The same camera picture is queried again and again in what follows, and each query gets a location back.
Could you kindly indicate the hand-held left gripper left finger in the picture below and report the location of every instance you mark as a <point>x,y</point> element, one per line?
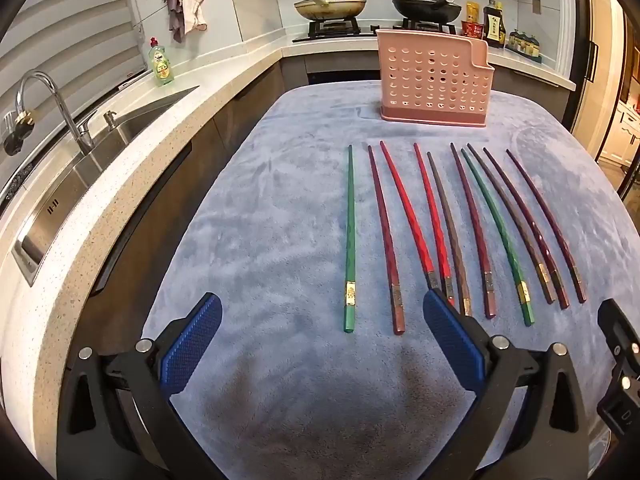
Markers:
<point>192,340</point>

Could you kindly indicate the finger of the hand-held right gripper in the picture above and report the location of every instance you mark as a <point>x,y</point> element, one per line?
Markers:
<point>620,330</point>

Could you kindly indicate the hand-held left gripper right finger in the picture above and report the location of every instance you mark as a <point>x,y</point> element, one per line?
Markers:
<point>452,335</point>

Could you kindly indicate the dark maroon chopstick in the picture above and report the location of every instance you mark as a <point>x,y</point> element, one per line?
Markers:
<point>534,222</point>
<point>554,220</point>

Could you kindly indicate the green chopstick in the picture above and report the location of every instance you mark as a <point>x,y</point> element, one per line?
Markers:
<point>498,227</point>
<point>349,240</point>

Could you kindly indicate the pink perforated utensil holder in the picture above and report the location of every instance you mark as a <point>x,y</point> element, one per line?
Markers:
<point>430,119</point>

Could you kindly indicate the brown chopstick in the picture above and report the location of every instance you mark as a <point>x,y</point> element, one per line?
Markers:
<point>515,215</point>
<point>451,235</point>

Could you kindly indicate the red chopstick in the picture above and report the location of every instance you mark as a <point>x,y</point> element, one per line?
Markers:
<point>436,220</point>
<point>407,210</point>

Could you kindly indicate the blue-grey plush cloth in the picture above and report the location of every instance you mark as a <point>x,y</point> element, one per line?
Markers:
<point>280,210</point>

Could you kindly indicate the speckled white countertop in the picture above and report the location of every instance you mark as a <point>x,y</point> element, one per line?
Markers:
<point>150,170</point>

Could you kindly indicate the stainless steel sink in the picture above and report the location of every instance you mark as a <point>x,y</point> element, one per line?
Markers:
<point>65,195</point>

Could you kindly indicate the brown lower cabinets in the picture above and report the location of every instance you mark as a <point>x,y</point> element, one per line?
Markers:
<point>225,135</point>

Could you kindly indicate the sink soap dispenser pump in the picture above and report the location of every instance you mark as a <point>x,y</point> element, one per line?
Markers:
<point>110,120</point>

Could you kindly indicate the black faucet spray head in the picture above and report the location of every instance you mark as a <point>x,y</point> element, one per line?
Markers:
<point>17,135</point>

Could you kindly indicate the chrome faucet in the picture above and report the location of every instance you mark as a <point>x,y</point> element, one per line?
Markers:
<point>60,105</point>

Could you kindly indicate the black framed glass door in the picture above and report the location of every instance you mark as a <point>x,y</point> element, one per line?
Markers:
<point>607,60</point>

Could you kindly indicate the green dish soap bottle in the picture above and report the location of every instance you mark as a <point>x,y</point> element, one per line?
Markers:
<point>162,67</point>

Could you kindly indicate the black built-in oven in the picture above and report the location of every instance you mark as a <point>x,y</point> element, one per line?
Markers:
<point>345,76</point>

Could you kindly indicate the spice jar set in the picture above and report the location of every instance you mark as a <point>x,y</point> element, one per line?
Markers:
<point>524,46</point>

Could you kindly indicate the dark soy sauce bottle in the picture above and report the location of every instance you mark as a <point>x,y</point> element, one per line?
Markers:
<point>495,27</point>

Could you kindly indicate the black gas stove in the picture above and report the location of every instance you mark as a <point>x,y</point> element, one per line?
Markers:
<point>340,32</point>

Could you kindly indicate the yellow seasoning packet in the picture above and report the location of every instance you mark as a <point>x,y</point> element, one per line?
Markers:
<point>473,11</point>

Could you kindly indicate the black wok with lid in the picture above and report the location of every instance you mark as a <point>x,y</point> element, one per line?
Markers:
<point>425,7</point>

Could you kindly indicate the purple hanging cloth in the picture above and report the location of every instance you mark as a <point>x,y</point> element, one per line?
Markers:
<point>172,10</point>

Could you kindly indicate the white window blinds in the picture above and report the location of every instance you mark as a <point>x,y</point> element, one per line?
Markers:
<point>65,25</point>

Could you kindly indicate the white pink hanging cloth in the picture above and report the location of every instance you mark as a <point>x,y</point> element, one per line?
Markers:
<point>192,0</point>

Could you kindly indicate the beige wok with lid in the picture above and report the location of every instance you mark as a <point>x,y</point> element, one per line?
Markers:
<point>330,7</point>

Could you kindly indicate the wall switch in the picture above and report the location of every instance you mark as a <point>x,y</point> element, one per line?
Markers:
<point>537,6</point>

